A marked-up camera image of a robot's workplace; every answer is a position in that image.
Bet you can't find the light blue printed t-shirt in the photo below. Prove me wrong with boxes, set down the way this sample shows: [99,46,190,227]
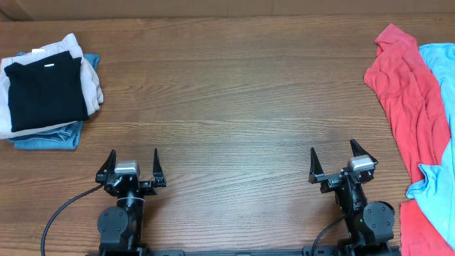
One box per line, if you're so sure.
[407,43,454,252]

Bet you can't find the red t-shirt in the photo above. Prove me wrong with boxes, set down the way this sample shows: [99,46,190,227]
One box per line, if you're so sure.
[364,23,454,255]

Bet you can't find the black folded shirt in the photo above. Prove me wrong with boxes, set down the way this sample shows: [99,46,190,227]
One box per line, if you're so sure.
[4,51,88,132]

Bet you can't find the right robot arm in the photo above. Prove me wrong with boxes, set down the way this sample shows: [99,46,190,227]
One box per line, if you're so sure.
[309,139,400,255]

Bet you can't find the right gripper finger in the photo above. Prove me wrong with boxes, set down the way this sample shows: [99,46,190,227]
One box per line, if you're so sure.
[309,147,324,184]
[350,139,378,165]

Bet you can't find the folded blue jeans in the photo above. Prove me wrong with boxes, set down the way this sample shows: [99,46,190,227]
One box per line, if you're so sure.
[8,53,104,150]

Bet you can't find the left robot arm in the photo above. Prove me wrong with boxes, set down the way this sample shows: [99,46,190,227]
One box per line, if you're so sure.
[95,150,166,256]

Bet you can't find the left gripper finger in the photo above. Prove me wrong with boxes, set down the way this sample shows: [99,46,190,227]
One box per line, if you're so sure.
[95,149,117,183]
[152,149,166,187]

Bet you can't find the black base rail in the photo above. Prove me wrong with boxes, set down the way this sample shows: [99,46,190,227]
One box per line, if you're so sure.
[87,246,401,256]

